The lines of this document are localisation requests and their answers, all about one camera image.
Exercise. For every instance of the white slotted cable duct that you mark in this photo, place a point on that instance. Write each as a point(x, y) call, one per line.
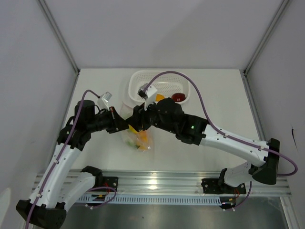
point(196, 200)

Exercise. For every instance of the clear zip top bag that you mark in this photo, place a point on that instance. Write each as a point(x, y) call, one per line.
point(125, 113)

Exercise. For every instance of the right aluminium frame post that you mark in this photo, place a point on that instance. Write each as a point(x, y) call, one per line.
point(275, 20)

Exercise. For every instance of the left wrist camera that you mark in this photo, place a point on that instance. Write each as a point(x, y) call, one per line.
point(103, 101)

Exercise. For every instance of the white cauliflower with green leaves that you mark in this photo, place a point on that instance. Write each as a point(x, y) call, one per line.
point(131, 140)

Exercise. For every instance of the yellow mango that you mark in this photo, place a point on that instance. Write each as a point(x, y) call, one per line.
point(159, 97)

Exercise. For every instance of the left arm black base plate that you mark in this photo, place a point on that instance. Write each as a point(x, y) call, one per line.
point(108, 184)

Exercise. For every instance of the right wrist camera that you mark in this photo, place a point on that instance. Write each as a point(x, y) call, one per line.
point(148, 93)

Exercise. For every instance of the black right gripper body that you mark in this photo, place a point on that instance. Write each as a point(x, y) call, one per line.
point(149, 117)

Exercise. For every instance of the aluminium mounting rail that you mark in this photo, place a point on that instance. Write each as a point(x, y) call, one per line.
point(183, 183)

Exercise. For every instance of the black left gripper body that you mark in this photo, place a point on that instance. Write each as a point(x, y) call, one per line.
point(110, 122)

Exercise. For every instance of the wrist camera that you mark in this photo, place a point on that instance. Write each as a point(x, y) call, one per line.
point(148, 93)
point(103, 101)

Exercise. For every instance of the orange yellow fruit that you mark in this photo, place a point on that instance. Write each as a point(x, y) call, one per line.
point(143, 141)

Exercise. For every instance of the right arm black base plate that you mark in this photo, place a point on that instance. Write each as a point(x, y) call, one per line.
point(212, 186)

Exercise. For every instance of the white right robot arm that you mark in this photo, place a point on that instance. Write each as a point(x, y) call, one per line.
point(260, 165)

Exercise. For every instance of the yellow lemon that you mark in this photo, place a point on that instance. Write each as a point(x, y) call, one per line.
point(132, 129)

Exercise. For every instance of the left aluminium frame post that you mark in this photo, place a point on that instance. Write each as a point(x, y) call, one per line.
point(57, 33)

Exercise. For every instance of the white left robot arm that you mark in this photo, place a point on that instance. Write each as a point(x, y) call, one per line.
point(49, 203)

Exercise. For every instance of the aluminium frame post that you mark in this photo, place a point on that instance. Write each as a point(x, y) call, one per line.
point(57, 33)
point(275, 20)

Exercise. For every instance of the dark red apple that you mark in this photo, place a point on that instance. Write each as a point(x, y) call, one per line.
point(178, 97)

